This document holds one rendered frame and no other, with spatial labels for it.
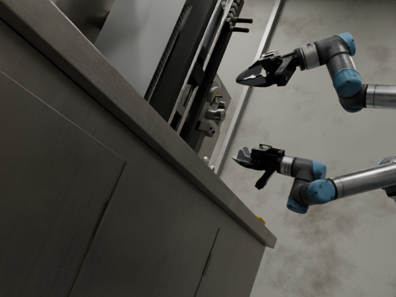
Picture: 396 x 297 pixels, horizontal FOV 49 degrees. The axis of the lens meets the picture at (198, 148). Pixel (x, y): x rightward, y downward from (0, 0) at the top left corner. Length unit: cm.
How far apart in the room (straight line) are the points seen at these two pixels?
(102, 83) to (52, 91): 6
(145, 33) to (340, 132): 343
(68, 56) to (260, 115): 428
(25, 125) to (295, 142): 411
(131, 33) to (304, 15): 414
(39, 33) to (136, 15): 87
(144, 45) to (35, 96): 76
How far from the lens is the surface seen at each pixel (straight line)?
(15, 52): 51
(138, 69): 122
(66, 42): 52
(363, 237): 420
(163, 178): 81
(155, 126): 69
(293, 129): 459
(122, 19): 136
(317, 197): 142
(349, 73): 132
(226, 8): 126
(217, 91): 150
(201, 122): 141
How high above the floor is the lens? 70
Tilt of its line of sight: 14 degrees up
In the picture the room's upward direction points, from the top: 21 degrees clockwise
